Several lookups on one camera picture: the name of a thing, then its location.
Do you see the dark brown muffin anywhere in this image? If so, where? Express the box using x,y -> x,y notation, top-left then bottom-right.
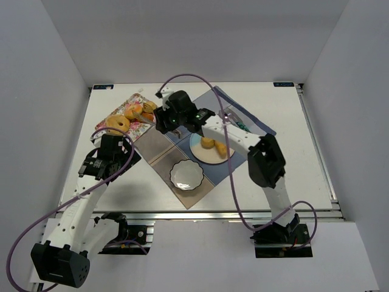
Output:
142,113 -> 154,122

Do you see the round golden bun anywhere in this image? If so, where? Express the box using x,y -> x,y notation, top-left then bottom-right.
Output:
201,137 -> 215,149

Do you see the long twisted bread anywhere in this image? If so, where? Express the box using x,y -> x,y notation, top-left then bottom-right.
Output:
214,140 -> 227,159

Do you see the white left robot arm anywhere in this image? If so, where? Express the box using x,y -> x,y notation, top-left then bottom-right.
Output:
31,134 -> 141,288

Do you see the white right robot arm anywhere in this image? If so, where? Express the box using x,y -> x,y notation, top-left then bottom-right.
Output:
154,88 -> 300,237

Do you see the round bun on tray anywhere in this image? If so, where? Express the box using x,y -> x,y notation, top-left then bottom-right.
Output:
143,101 -> 157,113

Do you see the plain glazed donut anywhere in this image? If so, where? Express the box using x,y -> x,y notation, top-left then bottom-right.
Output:
105,114 -> 130,136

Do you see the floral serving tray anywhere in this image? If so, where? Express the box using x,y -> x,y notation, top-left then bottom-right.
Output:
95,93 -> 156,142

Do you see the pink frosted donut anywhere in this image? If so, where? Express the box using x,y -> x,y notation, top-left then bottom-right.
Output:
123,104 -> 143,120

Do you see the blue and cream plate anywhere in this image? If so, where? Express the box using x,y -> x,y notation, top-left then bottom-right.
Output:
190,134 -> 228,164

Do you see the white scalloped bowl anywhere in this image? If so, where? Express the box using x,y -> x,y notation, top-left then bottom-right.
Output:
170,159 -> 204,191

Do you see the patchwork blue grey placemat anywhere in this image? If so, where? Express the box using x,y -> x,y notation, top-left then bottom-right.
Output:
136,88 -> 273,209

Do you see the blue label left corner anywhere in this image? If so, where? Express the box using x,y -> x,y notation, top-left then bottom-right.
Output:
92,85 -> 114,90

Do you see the blue label corner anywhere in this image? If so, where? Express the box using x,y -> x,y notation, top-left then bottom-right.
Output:
92,85 -> 114,90
273,82 -> 295,88

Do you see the blue label right corner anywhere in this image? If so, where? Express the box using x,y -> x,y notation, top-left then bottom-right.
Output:
273,82 -> 295,88

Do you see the metal fork green handle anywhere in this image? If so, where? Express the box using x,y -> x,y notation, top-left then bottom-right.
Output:
224,108 -> 250,133

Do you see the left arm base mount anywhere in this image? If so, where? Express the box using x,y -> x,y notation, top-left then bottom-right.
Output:
94,212 -> 150,256

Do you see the aluminium table right rail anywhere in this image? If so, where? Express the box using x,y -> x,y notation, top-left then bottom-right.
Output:
295,83 -> 339,204

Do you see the aluminium table rail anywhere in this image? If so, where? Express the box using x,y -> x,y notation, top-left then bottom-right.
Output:
56,209 -> 344,223
295,83 -> 339,204

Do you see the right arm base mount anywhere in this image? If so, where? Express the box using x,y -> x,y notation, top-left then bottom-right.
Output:
250,214 -> 313,259

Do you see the aluminium table front rail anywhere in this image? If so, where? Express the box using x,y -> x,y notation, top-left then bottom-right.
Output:
56,209 -> 344,223

